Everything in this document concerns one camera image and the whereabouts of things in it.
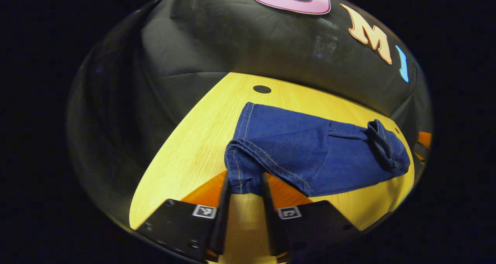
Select black backdrop cloth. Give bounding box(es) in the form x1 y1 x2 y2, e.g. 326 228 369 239
66 0 432 226

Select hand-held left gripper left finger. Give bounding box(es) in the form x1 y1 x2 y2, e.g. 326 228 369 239
136 170 232 263

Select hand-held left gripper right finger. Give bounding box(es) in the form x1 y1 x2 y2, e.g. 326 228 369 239
260 173 361 263

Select blue jeans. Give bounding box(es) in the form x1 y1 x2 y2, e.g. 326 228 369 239
224 102 411 197

